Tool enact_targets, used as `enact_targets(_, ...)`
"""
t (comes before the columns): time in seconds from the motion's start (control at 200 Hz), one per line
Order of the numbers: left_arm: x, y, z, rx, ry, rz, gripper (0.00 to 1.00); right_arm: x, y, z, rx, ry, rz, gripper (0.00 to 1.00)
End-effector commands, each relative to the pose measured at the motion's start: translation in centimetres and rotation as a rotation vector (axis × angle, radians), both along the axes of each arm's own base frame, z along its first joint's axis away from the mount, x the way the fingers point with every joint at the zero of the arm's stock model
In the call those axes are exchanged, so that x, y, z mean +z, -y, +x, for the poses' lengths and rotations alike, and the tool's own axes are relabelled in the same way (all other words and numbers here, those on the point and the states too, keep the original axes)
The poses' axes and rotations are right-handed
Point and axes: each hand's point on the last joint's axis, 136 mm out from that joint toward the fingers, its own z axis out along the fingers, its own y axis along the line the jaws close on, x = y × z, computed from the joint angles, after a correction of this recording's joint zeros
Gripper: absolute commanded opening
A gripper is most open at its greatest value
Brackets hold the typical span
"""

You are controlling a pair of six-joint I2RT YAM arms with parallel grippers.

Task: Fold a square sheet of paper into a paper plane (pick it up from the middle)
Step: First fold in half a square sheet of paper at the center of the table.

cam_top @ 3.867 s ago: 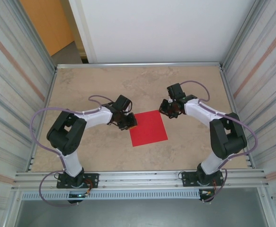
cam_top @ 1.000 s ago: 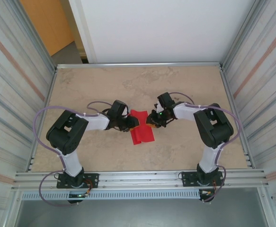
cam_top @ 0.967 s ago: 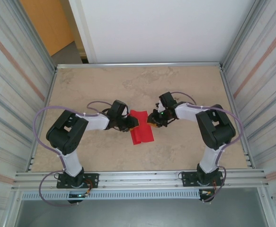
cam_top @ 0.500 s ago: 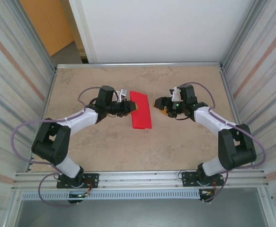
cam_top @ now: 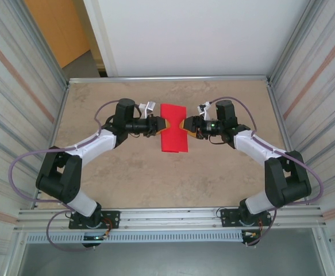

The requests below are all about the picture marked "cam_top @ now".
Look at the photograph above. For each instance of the aluminium table side rail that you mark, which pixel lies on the aluminium table side rail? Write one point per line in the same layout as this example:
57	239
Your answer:
280	120
61	115

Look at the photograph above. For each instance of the aluminium upright post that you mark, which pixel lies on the aluminium upright post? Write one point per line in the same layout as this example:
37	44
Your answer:
45	37
295	37

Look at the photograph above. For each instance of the aluminium table crossbar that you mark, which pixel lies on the aluminium table crossbar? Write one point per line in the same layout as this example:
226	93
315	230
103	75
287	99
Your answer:
170	79

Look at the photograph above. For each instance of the black electronics module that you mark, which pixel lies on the black electronics module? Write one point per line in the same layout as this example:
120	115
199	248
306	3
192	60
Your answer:
249	243
91	245

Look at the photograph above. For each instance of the orange wooden door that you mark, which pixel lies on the orange wooden door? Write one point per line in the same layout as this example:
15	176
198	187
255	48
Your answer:
58	28

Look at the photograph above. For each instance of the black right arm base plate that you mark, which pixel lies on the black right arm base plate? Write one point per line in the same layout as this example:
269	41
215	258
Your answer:
227	217

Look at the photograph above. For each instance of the white door frame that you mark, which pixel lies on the white door frame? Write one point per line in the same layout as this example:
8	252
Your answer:
101	34

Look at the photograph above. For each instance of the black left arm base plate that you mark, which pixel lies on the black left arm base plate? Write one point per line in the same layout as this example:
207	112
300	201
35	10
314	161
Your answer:
112	219

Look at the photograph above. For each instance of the red paper sheet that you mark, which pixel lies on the red paper sheet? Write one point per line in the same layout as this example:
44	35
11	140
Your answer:
174	143

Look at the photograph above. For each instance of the wide aluminium mounting rail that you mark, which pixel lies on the wide aluminium mounting rail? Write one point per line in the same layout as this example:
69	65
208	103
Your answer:
170	220

